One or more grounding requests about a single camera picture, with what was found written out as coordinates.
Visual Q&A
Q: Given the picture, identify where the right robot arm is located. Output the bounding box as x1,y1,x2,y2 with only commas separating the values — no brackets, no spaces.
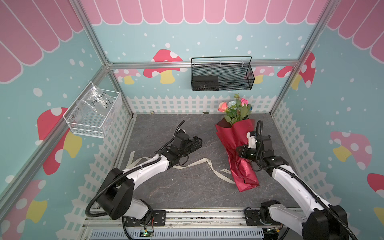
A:
237,131,357,240

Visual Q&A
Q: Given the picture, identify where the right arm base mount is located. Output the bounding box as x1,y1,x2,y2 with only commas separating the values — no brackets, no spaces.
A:
244,208,271,226

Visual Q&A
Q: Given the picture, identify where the light blue fake flower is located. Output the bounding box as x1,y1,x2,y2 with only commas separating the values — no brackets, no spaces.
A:
224,94,253,126

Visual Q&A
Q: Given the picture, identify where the clear plastic bag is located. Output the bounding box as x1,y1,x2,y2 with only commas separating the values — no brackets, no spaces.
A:
77,86,115,118

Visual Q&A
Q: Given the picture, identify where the black wire mesh basket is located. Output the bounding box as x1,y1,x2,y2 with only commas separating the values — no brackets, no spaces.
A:
191,56,256,91

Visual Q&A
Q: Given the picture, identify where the cream ribbon strip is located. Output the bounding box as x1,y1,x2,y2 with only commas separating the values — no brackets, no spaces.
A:
125,151,236,185

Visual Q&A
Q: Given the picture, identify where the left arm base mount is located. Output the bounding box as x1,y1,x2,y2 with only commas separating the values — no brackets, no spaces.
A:
125,210,167,228

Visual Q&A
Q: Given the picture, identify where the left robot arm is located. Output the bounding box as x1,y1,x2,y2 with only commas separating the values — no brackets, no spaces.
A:
85,129,203,224

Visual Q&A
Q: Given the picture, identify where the dark red wrapping paper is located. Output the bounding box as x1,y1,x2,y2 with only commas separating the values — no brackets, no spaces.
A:
215,117,261,193

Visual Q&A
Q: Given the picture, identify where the pink orange fake rose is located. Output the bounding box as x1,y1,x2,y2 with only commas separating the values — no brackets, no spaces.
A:
218,102,228,113

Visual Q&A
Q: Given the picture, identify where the white wire basket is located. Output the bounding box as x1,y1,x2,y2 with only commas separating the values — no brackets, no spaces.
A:
63,82,123,138

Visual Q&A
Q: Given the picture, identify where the black box in basket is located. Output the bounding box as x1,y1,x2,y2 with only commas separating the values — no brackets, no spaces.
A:
191,75,219,92

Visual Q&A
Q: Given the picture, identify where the small pink fake rose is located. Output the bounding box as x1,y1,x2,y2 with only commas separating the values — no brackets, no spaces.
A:
241,98,249,107

